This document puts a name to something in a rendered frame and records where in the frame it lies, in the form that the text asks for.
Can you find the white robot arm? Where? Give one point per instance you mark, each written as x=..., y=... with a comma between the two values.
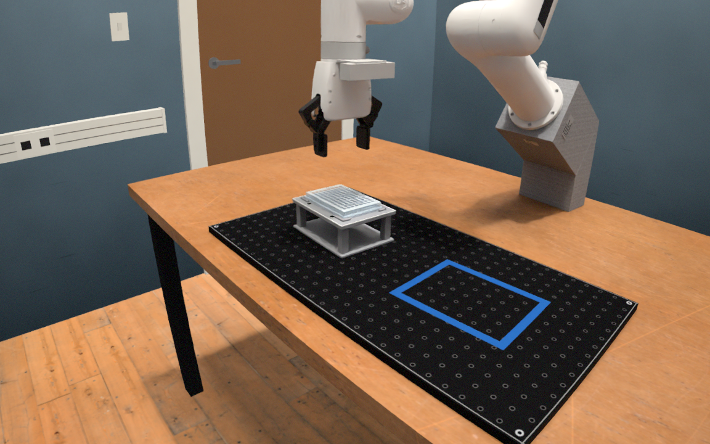
x=486, y=33

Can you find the blue rectangular tape outline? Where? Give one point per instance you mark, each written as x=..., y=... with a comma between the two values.
x=499, y=344

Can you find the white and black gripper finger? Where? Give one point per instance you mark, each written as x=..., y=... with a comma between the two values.
x=317, y=126
x=363, y=131

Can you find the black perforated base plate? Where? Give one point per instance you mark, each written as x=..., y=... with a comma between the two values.
x=511, y=394

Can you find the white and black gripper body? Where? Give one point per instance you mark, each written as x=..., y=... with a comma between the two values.
x=340, y=99

